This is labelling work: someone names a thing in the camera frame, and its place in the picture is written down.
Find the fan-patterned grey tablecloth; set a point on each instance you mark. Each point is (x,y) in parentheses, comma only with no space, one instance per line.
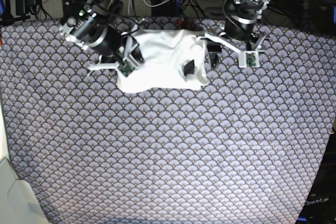
(244,149)

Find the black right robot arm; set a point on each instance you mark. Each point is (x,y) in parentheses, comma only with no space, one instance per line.
(88,24)

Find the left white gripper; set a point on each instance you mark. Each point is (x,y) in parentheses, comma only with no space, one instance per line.
(248,58)

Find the white printed T-shirt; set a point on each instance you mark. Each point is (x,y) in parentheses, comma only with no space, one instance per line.
(166,52)

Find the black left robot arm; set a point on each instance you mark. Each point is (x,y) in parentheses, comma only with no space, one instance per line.
(240,19)

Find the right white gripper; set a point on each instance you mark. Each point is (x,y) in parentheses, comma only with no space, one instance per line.
(121,53)

